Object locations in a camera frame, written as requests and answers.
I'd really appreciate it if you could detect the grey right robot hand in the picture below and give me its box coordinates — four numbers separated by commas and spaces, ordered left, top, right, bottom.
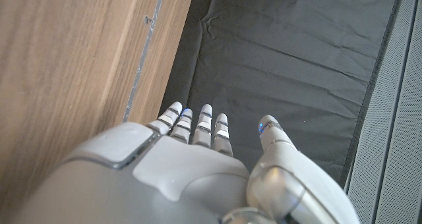
9, 101, 361, 224

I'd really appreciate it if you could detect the grey tape outline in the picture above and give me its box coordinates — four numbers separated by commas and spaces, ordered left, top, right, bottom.
122, 0, 167, 123

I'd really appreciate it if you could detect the black backdrop curtain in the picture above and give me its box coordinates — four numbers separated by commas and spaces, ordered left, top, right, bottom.
158, 0, 407, 187

